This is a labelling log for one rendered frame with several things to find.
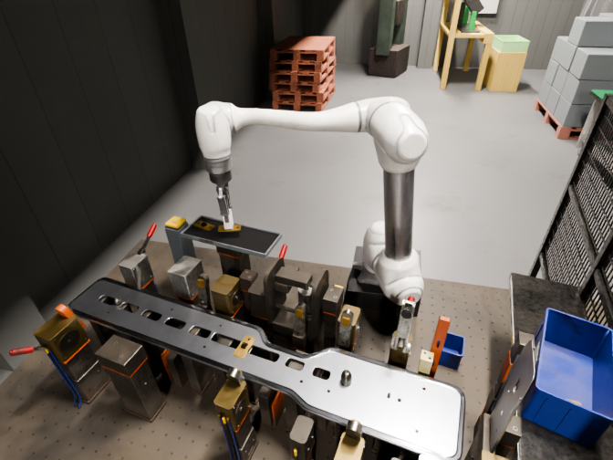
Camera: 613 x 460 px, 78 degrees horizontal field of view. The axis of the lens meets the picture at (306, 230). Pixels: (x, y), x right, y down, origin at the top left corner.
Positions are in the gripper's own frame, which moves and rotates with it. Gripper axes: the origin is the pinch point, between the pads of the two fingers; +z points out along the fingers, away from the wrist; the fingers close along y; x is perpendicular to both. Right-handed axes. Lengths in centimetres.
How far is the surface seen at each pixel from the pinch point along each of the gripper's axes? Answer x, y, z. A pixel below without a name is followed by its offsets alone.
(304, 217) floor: 33, -184, 124
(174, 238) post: -24.4, -7.9, 13.5
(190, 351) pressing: -10.5, 40.3, 23.3
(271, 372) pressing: 16, 50, 23
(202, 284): -8.7, 18.5, 14.8
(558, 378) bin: 97, 59, 20
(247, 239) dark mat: 6.7, 3.3, 7.3
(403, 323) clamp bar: 55, 45, 9
